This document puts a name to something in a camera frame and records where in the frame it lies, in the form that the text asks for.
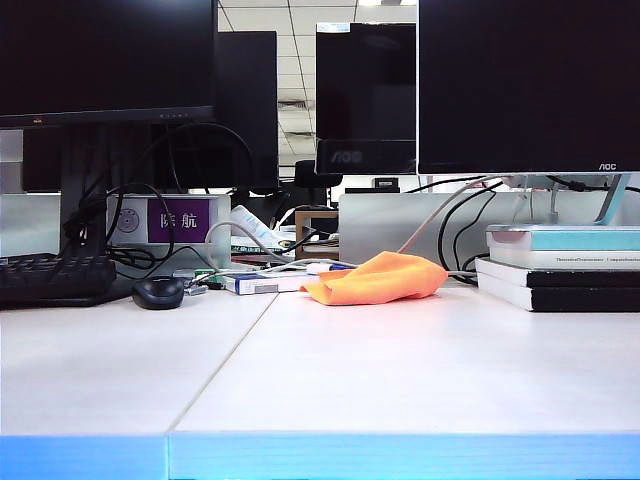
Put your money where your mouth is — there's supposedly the white-edged AOC monitor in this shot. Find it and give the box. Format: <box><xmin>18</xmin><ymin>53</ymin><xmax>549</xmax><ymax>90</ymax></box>
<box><xmin>417</xmin><ymin>0</ymin><xmax>640</xmax><ymax>177</ymax></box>

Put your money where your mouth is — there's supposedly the black background monitor back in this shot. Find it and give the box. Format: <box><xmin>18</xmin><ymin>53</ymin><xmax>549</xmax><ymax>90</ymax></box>
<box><xmin>214</xmin><ymin>30</ymin><xmax>280</xmax><ymax>190</ymax></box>

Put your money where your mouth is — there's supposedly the white neuroscience textbook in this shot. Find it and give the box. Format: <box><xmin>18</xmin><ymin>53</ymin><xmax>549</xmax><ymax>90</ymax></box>
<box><xmin>488</xmin><ymin>246</ymin><xmax>640</xmax><ymax>272</ymax></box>

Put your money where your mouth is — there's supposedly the beige cable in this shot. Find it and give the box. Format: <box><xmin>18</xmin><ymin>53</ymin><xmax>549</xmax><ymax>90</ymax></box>
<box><xmin>397</xmin><ymin>175</ymin><xmax>504</xmax><ymax>254</ymax></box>

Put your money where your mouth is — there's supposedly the black monitor cable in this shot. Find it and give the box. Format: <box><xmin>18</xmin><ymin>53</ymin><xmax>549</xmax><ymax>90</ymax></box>
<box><xmin>544</xmin><ymin>173</ymin><xmax>640</xmax><ymax>196</ymax></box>

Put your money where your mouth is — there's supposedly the green circuit board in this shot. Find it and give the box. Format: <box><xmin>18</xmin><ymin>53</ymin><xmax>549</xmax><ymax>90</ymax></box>
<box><xmin>171</xmin><ymin>268</ymin><xmax>226</xmax><ymax>296</ymax></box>

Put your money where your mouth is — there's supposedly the grey desk partition panel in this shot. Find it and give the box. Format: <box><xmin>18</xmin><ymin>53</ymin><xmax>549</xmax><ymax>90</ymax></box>
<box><xmin>338</xmin><ymin>191</ymin><xmax>640</xmax><ymax>267</ymax></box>

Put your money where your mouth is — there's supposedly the white teal pamphlet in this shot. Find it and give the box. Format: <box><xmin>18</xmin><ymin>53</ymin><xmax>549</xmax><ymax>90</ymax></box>
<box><xmin>229</xmin><ymin>204</ymin><xmax>276</xmax><ymax>247</ymax></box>

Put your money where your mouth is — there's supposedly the black office chair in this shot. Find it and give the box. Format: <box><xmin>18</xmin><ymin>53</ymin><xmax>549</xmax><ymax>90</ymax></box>
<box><xmin>294</xmin><ymin>159</ymin><xmax>344</xmax><ymax>202</ymax></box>

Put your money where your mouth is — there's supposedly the black looped cable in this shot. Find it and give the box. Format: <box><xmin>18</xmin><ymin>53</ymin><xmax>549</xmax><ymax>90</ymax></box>
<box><xmin>437</xmin><ymin>180</ymin><xmax>505</xmax><ymax>287</ymax></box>

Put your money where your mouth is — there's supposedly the frosted desk partition panel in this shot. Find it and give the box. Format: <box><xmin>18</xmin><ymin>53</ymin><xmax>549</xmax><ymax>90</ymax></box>
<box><xmin>0</xmin><ymin>128</ymin><xmax>64</xmax><ymax>259</ymax></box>

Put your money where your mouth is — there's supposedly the brown wooden box frame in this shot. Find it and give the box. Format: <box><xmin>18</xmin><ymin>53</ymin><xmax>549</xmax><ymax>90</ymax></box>
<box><xmin>294</xmin><ymin>208</ymin><xmax>342</xmax><ymax>262</ymax></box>

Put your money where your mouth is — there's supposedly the white blue cardboard box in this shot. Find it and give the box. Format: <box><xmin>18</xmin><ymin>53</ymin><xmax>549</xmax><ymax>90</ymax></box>
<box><xmin>221</xmin><ymin>271</ymin><xmax>321</xmax><ymax>297</ymax></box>

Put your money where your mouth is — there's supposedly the white blue VGA adapter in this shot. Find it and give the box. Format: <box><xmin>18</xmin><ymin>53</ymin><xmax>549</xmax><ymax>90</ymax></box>
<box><xmin>304</xmin><ymin>261</ymin><xmax>359</xmax><ymax>276</ymax></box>

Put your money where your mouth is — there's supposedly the teal tray stack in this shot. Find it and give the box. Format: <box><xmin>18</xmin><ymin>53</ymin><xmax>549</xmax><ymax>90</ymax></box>
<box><xmin>486</xmin><ymin>224</ymin><xmax>640</xmax><ymax>253</ymax></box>

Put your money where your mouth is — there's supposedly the black monitor stand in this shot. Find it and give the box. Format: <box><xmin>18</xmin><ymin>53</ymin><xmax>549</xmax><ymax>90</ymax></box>
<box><xmin>58</xmin><ymin>124</ymin><xmax>111</xmax><ymax>262</ymax></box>

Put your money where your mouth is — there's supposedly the purple name plate holder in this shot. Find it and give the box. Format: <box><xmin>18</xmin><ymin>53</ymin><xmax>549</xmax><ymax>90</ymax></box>
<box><xmin>106</xmin><ymin>193</ymin><xmax>233</xmax><ymax>247</ymax></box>

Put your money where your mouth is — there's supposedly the black arched cable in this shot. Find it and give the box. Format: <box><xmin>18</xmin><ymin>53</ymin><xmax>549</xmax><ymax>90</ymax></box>
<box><xmin>166</xmin><ymin>121</ymin><xmax>254</xmax><ymax>194</ymax></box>

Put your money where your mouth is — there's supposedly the black AOC background monitor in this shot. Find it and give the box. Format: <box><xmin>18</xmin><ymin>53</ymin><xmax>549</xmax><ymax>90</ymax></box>
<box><xmin>314</xmin><ymin>21</ymin><xmax>419</xmax><ymax>177</ymax></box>

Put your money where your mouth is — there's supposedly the black keyboard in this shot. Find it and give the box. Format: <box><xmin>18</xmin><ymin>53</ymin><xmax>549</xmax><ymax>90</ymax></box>
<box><xmin>0</xmin><ymin>251</ymin><xmax>118</xmax><ymax>309</ymax></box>

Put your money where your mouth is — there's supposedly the orange rag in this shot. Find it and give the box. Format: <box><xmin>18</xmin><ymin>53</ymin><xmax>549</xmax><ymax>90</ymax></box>
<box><xmin>299</xmin><ymin>250</ymin><xmax>448</xmax><ymax>307</ymax></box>

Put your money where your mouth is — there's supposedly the green book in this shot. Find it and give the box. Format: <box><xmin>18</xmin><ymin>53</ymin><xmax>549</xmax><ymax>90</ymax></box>
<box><xmin>230</xmin><ymin>239</ymin><xmax>298</xmax><ymax>257</ymax></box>

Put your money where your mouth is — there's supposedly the black cable loop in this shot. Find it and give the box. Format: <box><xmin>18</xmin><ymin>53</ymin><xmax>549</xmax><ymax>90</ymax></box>
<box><xmin>105</xmin><ymin>181</ymin><xmax>177</xmax><ymax>272</ymax></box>

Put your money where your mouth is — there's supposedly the black computer mouse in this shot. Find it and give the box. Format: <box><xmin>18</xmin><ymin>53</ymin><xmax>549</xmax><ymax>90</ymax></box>
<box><xmin>130</xmin><ymin>275</ymin><xmax>186</xmax><ymax>311</ymax></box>

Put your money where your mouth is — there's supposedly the black wide-bezel monitor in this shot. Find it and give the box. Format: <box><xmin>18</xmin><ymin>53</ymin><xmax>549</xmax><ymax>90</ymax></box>
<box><xmin>0</xmin><ymin>0</ymin><xmax>219</xmax><ymax>129</ymax></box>

